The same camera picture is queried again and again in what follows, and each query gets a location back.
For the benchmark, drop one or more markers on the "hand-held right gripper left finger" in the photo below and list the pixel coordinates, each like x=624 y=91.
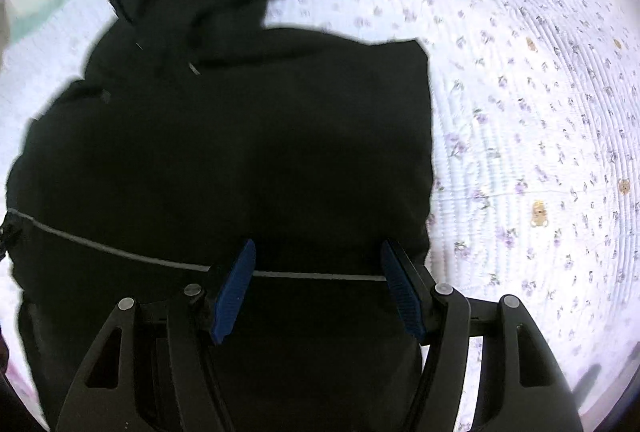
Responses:
x=233 y=293

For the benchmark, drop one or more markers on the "white floral quilted bedspread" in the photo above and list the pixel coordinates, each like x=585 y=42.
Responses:
x=525 y=112

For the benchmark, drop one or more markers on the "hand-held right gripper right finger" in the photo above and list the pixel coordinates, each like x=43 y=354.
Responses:
x=403 y=293

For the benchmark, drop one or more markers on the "black hooded sweatshirt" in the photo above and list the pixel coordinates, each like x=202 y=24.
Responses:
x=240 y=152

